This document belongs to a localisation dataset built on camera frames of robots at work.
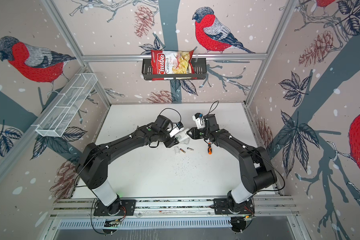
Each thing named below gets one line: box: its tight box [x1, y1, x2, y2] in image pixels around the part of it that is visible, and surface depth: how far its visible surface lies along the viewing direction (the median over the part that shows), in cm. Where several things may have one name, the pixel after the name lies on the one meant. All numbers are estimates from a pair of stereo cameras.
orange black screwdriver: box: [207, 142, 213, 155], surface depth 94 cm
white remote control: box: [175, 128, 190, 146], surface depth 89 cm
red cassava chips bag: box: [150, 50, 197, 81], surface depth 89 cm
